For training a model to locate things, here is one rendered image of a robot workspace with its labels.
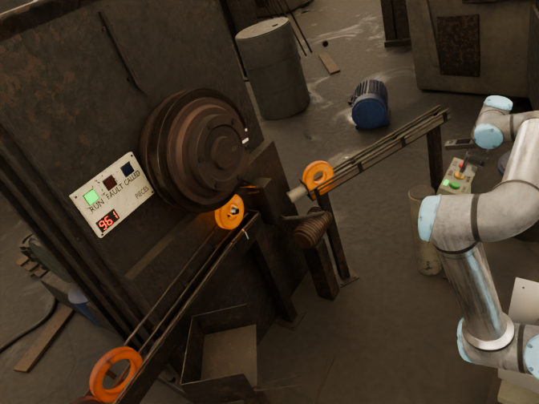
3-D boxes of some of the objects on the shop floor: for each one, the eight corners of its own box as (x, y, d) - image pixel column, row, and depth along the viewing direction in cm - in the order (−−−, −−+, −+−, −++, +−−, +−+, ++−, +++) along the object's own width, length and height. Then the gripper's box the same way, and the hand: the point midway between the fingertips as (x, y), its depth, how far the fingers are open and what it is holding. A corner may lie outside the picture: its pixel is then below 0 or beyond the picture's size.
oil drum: (250, 120, 457) (221, 41, 408) (277, 95, 492) (254, 20, 442) (293, 120, 422) (268, 34, 372) (320, 94, 456) (300, 11, 407)
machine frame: (122, 358, 235) (-135, 63, 137) (233, 235, 297) (110, -28, 200) (211, 414, 191) (-72, 40, 94) (319, 255, 254) (216, -68, 156)
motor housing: (313, 300, 227) (287, 228, 197) (330, 272, 240) (309, 201, 210) (334, 306, 219) (310, 233, 190) (350, 277, 232) (331, 204, 202)
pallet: (72, 304, 289) (34, 260, 265) (26, 274, 339) (-10, 235, 315) (187, 201, 356) (164, 159, 332) (134, 188, 406) (111, 151, 382)
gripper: (493, 148, 152) (473, 188, 167) (498, 135, 157) (478, 175, 172) (470, 141, 155) (451, 181, 170) (476, 128, 160) (458, 168, 175)
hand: (459, 174), depth 171 cm, fingers closed
